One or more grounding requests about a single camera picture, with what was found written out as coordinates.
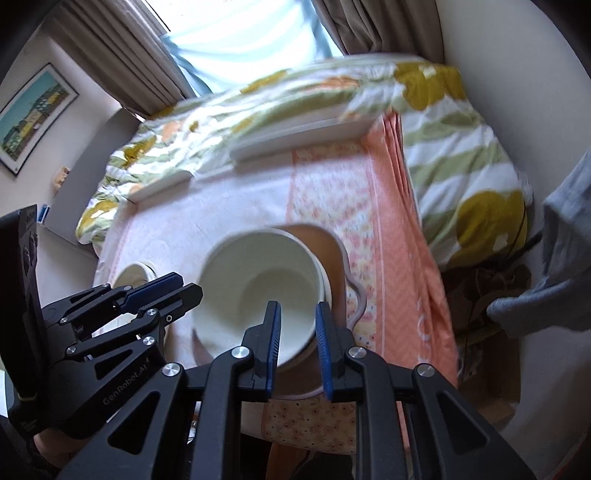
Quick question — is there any floral blanket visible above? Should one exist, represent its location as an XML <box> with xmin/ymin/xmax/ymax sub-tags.
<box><xmin>76</xmin><ymin>58</ymin><xmax>535</xmax><ymax>274</ymax></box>

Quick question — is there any plain white bowl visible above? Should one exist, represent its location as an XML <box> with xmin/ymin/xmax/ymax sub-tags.
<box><xmin>191</xmin><ymin>227</ymin><xmax>331</xmax><ymax>370</ymax></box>

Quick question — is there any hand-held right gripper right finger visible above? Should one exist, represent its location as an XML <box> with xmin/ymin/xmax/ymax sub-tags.
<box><xmin>315</xmin><ymin>302</ymin><xmax>537</xmax><ymax>480</ymax></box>

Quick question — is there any grey garment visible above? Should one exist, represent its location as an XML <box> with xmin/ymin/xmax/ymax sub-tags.
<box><xmin>486</xmin><ymin>149</ymin><xmax>591</xmax><ymax>343</ymax></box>

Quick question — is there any white rectangular plate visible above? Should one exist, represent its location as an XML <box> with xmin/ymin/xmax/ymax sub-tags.
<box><xmin>229</xmin><ymin>108</ymin><xmax>387</xmax><ymax>163</ymax></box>
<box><xmin>128</xmin><ymin>169</ymin><xmax>195</xmax><ymax>203</ymax></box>

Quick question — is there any white orange patterned tablecloth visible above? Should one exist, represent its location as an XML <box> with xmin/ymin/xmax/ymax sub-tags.
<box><xmin>95</xmin><ymin>113</ymin><xmax>459</xmax><ymax>455</ymax></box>

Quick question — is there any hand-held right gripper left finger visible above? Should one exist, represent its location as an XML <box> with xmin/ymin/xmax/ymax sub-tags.
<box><xmin>55</xmin><ymin>300</ymin><xmax>283</xmax><ymax>480</ymax></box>

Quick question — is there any brown curtain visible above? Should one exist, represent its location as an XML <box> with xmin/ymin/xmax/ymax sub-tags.
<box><xmin>46</xmin><ymin>0</ymin><xmax>195</xmax><ymax>121</ymax></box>
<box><xmin>314</xmin><ymin>0</ymin><xmax>445</xmax><ymax>64</ymax></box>

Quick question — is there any framed wall picture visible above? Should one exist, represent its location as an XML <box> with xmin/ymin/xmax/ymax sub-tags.
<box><xmin>0</xmin><ymin>62</ymin><xmax>80</xmax><ymax>177</ymax></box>

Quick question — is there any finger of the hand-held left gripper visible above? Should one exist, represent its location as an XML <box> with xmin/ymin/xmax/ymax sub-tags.
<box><xmin>66</xmin><ymin>283</ymin><xmax>204</xmax><ymax>366</ymax></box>
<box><xmin>43</xmin><ymin>272</ymin><xmax>184</xmax><ymax>327</ymax></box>

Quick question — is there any light blue sheer curtain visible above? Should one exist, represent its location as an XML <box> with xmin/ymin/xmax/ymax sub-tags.
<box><xmin>161</xmin><ymin>0</ymin><xmax>346</xmax><ymax>99</ymax></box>

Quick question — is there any person's left hand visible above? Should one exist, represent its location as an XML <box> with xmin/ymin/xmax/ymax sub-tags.
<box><xmin>31</xmin><ymin>431</ymin><xmax>89</xmax><ymax>468</ymax></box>

